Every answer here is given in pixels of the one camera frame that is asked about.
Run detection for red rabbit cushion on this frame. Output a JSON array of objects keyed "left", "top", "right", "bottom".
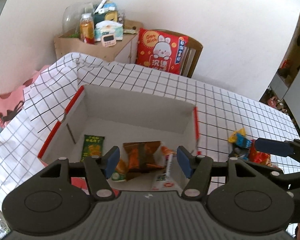
[{"left": 136, "top": 28, "right": 189, "bottom": 75}]

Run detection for orange juice bottle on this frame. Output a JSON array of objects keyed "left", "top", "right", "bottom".
[{"left": 79, "top": 13, "right": 95, "bottom": 44}]

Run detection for tissue pack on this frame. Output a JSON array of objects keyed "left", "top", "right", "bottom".
[{"left": 94, "top": 21, "right": 123, "bottom": 42}]

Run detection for pink digital timer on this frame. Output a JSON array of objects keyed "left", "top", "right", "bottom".
[{"left": 101, "top": 34, "right": 116, "bottom": 47}]

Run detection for dark red foil snack packet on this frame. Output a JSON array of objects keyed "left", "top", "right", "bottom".
[{"left": 123, "top": 141, "right": 165, "bottom": 180}]

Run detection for red cardboard box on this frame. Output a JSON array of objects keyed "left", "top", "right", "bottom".
[{"left": 37, "top": 84, "right": 202, "bottom": 173}]

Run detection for orange burger snack packet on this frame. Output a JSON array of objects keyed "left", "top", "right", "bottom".
[{"left": 111, "top": 159, "right": 128, "bottom": 182}]

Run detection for teal yellow toy box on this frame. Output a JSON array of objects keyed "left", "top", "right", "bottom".
[{"left": 93, "top": 3, "right": 118, "bottom": 25}]

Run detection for pink patterned cloth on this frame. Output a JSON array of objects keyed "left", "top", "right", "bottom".
[{"left": 0, "top": 65, "right": 49, "bottom": 128}]

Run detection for yellow snack packet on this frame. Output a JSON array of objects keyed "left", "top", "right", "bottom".
[{"left": 228, "top": 127, "right": 246, "bottom": 144}]

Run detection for white black grid tablecloth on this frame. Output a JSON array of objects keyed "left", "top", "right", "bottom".
[{"left": 0, "top": 53, "right": 298, "bottom": 206}]

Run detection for clear glass dome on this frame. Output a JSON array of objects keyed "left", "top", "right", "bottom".
[{"left": 62, "top": 2, "right": 94, "bottom": 33}]

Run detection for blue snack packet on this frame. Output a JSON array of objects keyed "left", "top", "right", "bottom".
[{"left": 232, "top": 137, "right": 251, "bottom": 160}]

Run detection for black snack packet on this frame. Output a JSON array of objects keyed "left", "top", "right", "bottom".
[{"left": 229, "top": 147, "right": 242, "bottom": 158}]

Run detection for white gray wall cabinets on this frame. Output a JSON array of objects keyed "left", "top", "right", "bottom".
[{"left": 270, "top": 15, "right": 300, "bottom": 133}]

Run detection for big red snack bag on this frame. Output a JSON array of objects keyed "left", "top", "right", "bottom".
[{"left": 248, "top": 140, "right": 272, "bottom": 167}]

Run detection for wooden side cabinet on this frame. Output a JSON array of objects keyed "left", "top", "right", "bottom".
[{"left": 54, "top": 20, "right": 143, "bottom": 63}]

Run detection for wooden chair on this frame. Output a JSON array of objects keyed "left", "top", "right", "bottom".
[{"left": 154, "top": 29, "right": 204, "bottom": 79}]

